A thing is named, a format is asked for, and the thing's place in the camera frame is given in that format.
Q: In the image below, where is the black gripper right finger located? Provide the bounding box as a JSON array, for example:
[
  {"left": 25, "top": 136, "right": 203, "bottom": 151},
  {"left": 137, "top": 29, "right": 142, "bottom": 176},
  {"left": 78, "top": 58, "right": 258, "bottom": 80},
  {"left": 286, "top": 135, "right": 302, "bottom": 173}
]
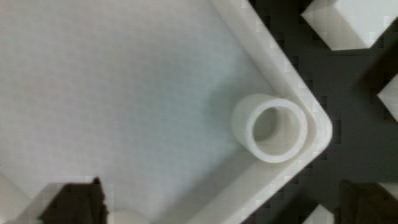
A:
[{"left": 338, "top": 180, "right": 398, "bottom": 224}]

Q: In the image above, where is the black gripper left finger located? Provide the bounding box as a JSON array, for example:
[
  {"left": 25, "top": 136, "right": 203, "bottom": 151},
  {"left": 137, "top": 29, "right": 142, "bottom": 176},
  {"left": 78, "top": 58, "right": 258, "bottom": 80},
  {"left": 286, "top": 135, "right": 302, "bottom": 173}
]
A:
[{"left": 39, "top": 178, "right": 108, "bottom": 224}]

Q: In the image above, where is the white desk leg with tag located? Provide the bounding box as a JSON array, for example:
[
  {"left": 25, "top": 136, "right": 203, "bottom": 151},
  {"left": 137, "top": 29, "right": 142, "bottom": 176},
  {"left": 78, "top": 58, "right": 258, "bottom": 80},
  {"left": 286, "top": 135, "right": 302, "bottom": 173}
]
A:
[{"left": 377, "top": 75, "right": 398, "bottom": 121}]

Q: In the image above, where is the white desk top tray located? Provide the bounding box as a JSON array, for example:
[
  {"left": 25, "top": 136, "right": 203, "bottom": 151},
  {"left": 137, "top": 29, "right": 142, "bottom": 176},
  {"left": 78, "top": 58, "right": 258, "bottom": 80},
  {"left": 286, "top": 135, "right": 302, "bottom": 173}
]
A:
[{"left": 0, "top": 0, "right": 332, "bottom": 224}]

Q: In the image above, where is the white desk leg block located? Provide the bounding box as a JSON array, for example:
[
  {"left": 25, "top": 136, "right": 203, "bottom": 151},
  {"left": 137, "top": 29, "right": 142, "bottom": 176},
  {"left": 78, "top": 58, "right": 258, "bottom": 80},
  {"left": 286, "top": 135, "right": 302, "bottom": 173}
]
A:
[{"left": 302, "top": 0, "right": 398, "bottom": 51}]

